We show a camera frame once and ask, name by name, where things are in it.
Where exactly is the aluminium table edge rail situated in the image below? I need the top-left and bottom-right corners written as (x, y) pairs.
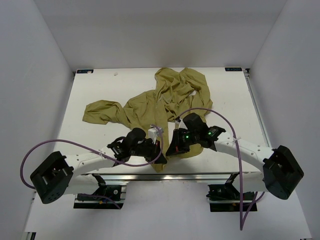
top-left (84, 172), bottom-right (285, 182)

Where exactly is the blue label sticker left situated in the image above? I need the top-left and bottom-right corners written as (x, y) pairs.
top-left (76, 69), bottom-right (94, 74)

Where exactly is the blue label sticker right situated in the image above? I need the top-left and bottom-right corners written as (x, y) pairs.
top-left (224, 67), bottom-right (243, 72)

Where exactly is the olive green jacket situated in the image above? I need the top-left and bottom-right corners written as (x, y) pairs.
top-left (82, 66), bottom-right (214, 174)

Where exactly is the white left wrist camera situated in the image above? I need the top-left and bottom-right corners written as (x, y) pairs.
top-left (148, 125), bottom-right (164, 142)

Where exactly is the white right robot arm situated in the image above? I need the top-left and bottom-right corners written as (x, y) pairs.
top-left (166, 113), bottom-right (304, 200)

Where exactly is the blue label sticker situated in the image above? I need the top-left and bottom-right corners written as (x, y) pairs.
top-left (224, 67), bottom-right (243, 72)
top-left (76, 69), bottom-right (94, 74)

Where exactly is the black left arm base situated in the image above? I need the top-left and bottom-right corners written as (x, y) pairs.
top-left (73, 173), bottom-right (127, 210)

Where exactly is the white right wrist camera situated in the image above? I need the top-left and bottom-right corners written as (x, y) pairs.
top-left (174, 117), bottom-right (187, 130)

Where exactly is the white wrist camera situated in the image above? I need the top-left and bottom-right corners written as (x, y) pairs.
top-left (174, 117), bottom-right (187, 130)
top-left (148, 125), bottom-right (164, 142)

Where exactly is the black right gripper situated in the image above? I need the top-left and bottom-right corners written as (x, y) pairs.
top-left (166, 128), bottom-right (200, 156)

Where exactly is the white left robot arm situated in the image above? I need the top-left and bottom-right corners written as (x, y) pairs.
top-left (30, 125), bottom-right (167, 204)

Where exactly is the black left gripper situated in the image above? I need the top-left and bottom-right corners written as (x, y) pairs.
top-left (130, 138), bottom-right (167, 165)

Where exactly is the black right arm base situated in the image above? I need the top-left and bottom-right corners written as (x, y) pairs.
top-left (206, 173), bottom-right (240, 213)

